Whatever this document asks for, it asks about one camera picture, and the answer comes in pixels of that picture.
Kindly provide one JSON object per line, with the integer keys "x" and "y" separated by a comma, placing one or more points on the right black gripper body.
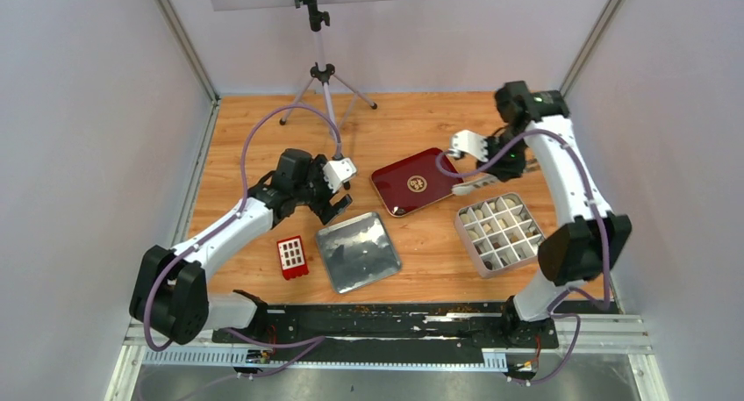
{"x": 512, "y": 161}

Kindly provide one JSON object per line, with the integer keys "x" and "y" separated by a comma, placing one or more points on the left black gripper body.
{"x": 319, "y": 193}

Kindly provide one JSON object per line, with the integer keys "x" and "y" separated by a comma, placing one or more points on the silver tin lid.
{"x": 357, "y": 252}

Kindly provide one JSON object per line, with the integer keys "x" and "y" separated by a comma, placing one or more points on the silver compartment tin box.
{"x": 499, "y": 234}

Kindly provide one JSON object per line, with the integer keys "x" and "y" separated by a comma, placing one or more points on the red lacquer tray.
{"x": 412, "y": 183}

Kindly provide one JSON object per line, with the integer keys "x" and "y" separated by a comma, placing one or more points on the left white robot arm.
{"x": 170, "y": 295}

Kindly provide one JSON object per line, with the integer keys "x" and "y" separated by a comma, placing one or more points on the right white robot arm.
{"x": 589, "y": 236}

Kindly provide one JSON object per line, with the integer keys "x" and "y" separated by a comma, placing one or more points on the red small box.
{"x": 292, "y": 258}

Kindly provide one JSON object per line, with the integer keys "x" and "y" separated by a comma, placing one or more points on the grey tripod stand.
{"x": 322, "y": 71}

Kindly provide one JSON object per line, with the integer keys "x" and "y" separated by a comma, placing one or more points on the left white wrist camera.
{"x": 339, "y": 173}

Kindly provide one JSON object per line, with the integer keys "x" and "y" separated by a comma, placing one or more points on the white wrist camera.
{"x": 339, "y": 173}
{"x": 466, "y": 142}

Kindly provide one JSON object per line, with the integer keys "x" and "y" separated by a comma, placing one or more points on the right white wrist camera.
{"x": 466, "y": 142}

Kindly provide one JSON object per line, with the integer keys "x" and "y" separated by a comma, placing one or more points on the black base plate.
{"x": 449, "y": 333}

